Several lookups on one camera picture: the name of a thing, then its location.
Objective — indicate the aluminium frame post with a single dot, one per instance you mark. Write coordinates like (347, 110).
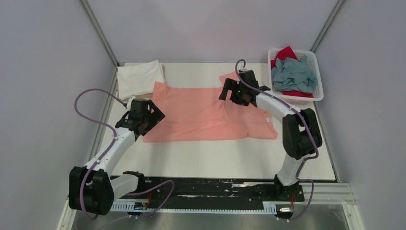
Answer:
(339, 4)
(99, 32)

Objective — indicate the red t shirt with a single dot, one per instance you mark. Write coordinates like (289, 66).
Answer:
(287, 53)

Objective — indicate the salmon pink t shirt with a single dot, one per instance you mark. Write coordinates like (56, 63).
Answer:
(197, 114)

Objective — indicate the right aluminium frame post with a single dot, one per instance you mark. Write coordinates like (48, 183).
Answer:
(339, 4)

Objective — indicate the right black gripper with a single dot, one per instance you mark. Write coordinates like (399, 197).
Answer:
(232, 85)

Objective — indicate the folded white t shirt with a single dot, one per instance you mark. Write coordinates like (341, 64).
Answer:
(139, 79)

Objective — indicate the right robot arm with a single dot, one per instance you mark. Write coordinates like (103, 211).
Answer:
(301, 135)

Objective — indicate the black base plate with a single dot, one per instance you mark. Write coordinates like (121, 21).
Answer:
(189, 192)

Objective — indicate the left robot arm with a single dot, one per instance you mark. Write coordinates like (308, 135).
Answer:
(93, 188)

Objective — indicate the white plastic basket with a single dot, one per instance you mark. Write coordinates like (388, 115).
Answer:
(312, 63)

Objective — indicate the grey blue t shirt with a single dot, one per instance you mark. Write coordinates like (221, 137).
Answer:
(293, 75)

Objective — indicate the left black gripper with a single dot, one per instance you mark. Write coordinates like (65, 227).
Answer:
(156, 116)

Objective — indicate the white slotted cable duct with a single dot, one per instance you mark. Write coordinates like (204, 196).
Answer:
(133, 206)

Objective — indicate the left aluminium frame post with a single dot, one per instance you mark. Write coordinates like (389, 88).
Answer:
(99, 32)

